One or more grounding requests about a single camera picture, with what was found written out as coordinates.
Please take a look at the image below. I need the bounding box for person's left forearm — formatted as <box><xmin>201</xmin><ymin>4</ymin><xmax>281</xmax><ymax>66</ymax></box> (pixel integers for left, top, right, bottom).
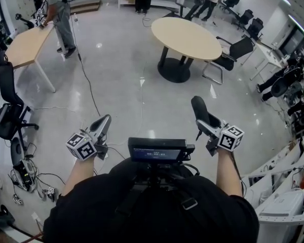
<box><xmin>61</xmin><ymin>155</ymin><xmax>97</xmax><ymax>196</ymax></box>

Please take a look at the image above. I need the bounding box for rectangular wooden table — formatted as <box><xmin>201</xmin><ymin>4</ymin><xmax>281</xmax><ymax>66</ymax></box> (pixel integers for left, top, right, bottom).
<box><xmin>0</xmin><ymin>23</ymin><xmax>57</xmax><ymax>93</ymax></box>

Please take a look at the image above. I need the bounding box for white power strip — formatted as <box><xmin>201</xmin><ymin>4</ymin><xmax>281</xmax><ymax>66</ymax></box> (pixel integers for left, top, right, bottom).
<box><xmin>31</xmin><ymin>212</ymin><xmax>42</xmax><ymax>228</ymax></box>

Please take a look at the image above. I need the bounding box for round wooden table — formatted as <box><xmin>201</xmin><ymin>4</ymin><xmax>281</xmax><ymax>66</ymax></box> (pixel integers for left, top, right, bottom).
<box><xmin>151</xmin><ymin>17</ymin><xmax>222</xmax><ymax>84</ymax></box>

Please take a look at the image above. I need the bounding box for person's right forearm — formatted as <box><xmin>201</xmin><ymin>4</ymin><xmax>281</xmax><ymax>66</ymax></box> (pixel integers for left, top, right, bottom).
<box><xmin>214</xmin><ymin>147</ymin><xmax>244</xmax><ymax>197</ymax></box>

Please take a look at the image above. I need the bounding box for spare hand-held gripper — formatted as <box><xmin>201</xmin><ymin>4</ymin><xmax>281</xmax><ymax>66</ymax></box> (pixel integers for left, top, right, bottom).
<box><xmin>12</xmin><ymin>193</ymin><xmax>24</xmax><ymax>206</ymax></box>
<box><xmin>42</xmin><ymin>185</ymin><xmax>59</xmax><ymax>203</ymax></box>

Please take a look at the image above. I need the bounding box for black chest-mounted monitor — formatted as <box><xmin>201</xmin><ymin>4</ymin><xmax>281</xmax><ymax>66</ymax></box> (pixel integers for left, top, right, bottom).
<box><xmin>127</xmin><ymin>137</ymin><xmax>196</xmax><ymax>163</ymax></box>

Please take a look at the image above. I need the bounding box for black cantilever visitor chair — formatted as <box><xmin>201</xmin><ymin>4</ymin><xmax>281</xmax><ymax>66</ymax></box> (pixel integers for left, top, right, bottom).
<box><xmin>202</xmin><ymin>36</ymin><xmax>256</xmax><ymax>86</ymax></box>

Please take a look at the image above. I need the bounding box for white flat box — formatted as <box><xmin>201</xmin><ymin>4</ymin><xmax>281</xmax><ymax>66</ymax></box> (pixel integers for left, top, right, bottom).
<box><xmin>258</xmin><ymin>189</ymin><xmax>304</xmax><ymax>218</ymax></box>

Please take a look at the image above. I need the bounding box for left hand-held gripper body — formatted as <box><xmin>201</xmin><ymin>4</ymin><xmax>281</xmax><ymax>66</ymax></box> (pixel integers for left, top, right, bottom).
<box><xmin>65</xmin><ymin>129</ymin><xmax>109</xmax><ymax>161</ymax></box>

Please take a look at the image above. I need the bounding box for wooden step platform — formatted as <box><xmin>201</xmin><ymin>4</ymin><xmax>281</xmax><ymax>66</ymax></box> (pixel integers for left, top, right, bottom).
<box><xmin>69</xmin><ymin>0</ymin><xmax>102</xmax><ymax>14</ymax></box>

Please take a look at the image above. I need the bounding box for grey charging dock device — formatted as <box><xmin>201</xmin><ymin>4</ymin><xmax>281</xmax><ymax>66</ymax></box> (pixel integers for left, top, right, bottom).
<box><xmin>9</xmin><ymin>137</ymin><xmax>39</xmax><ymax>193</ymax></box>

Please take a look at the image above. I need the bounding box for person's black shirt torso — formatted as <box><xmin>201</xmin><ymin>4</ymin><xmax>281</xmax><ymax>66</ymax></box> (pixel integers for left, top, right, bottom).
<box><xmin>42</xmin><ymin>158</ymin><xmax>259</xmax><ymax>243</ymax></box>

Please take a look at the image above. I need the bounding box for black high-back office chair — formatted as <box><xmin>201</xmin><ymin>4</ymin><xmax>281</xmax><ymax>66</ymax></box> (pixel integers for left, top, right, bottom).
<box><xmin>0</xmin><ymin>50</ymin><xmax>40</xmax><ymax>142</ymax></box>

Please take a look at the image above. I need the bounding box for white desk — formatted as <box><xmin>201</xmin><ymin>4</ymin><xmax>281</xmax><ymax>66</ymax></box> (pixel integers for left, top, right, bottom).
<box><xmin>249</xmin><ymin>39</ymin><xmax>286</xmax><ymax>81</ymax></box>

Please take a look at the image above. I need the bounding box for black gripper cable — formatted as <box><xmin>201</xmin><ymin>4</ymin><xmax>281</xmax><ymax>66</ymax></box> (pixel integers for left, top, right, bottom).
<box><xmin>231</xmin><ymin>150</ymin><xmax>246</xmax><ymax>197</ymax></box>

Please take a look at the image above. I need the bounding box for black chest harness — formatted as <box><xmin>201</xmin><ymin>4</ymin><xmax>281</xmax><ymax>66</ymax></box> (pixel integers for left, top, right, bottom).
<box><xmin>115</xmin><ymin>160</ymin><xmax>201</xmax><ymax>217</ymax></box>

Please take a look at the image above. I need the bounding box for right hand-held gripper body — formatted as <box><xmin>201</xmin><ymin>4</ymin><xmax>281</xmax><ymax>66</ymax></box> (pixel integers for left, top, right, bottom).
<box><xmin>206</xmin><ymin>126</ymin><xmax>245</xmax><ymax>156</ymax></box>

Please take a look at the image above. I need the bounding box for black floor cable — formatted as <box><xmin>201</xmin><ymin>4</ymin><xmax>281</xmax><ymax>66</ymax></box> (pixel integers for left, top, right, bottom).
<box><xmin>70</xmin><ymin>13</ymin><xmax>101</xmax><ymax>117</ymax></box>

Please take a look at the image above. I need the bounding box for pile of electronic equipment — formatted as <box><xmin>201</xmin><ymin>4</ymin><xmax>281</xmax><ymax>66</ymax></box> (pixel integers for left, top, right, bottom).
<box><xmin>283</xmin><ymin>81</ymin><xmax>304</xmax><ymax>138</ymax></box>

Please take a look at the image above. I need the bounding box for white curved shelf rack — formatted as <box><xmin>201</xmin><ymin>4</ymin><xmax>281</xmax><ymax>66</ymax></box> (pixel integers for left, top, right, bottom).
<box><xmin>242</xmin><ymin>132</ymin><xmax>304</xmax><ymax>243</ymax></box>

